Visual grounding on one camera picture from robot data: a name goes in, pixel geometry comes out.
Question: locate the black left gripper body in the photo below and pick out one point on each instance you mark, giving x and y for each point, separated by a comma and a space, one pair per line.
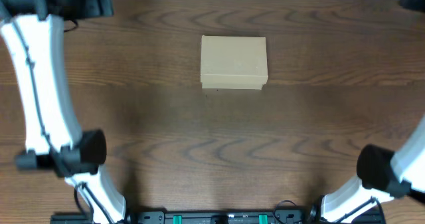
96, 3

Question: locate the cardboard box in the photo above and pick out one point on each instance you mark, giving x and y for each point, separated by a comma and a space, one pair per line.
233, 62

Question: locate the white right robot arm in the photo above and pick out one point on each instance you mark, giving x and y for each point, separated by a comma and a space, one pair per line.
382, 175

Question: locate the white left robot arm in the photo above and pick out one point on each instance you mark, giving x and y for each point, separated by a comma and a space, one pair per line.
33, 31

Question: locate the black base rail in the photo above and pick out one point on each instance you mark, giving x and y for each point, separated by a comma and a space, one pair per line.
290, 216

